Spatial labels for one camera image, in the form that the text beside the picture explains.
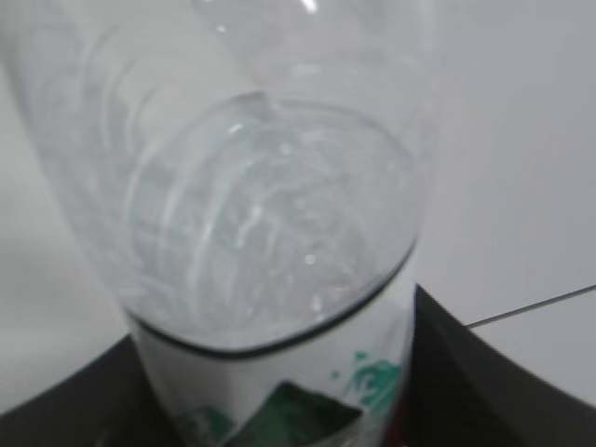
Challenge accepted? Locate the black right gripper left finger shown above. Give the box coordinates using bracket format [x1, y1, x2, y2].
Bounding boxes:
[1, 337, 172, 446]

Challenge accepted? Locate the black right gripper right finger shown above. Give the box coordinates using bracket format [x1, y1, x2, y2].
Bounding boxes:
[406, 288, 595, 446]

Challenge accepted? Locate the Nongfu Spring water bottle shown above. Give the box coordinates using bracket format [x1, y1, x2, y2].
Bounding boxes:
[1, 1, 441, 446]

